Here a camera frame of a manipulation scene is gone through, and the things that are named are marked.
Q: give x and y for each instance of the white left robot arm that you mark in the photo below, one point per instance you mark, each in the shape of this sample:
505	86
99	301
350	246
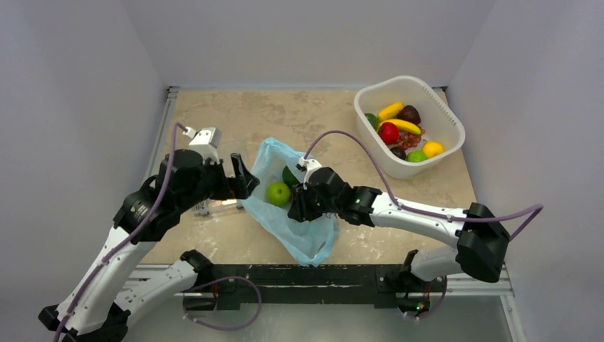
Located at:
98	309

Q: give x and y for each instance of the red fake apple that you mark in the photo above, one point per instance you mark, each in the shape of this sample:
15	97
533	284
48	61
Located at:
389	133

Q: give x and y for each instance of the dark fake plum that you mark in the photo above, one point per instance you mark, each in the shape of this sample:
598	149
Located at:
399	152

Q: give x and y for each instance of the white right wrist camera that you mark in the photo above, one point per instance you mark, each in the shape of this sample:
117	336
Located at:
307	167

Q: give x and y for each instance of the dark green fake avocado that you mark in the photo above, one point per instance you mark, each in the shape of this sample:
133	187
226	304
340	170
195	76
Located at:
373	121

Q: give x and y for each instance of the dark green fruit in bag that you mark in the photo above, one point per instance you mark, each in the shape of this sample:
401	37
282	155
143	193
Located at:
289	178

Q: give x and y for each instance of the light green fake lime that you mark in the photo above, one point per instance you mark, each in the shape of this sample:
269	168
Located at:
416	156

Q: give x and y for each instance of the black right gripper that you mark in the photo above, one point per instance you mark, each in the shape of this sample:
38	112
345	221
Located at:
302	203

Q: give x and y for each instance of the fake red grapes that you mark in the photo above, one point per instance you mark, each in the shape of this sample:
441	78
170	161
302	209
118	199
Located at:
409	140

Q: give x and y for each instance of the green fake apple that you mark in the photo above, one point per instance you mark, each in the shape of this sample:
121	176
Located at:
278	194

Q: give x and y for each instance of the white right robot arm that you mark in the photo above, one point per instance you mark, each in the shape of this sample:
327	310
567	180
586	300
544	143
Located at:
475	243

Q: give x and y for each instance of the light blue plastic bag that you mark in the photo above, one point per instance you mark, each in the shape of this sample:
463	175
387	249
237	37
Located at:
309	243

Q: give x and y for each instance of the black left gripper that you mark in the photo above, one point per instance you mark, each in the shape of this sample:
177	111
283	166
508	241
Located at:
245	181

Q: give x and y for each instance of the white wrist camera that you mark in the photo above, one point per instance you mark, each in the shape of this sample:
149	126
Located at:
205	142
307	167

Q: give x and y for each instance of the yellow fake lemon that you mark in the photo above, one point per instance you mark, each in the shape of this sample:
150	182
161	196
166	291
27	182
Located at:
432	149

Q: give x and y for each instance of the white plastic basket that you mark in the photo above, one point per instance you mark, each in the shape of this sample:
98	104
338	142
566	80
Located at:
440	123

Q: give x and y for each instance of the yellow fake corn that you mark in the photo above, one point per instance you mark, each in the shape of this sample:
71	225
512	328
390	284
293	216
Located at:
390	111

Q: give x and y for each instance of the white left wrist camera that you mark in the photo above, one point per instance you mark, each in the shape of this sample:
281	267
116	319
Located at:
205	142

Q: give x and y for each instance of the yellow fake banana in basket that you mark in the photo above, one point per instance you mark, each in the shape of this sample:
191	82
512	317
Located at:
402	125

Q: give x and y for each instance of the black base frame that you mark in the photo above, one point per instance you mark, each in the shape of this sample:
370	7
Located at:
383	286

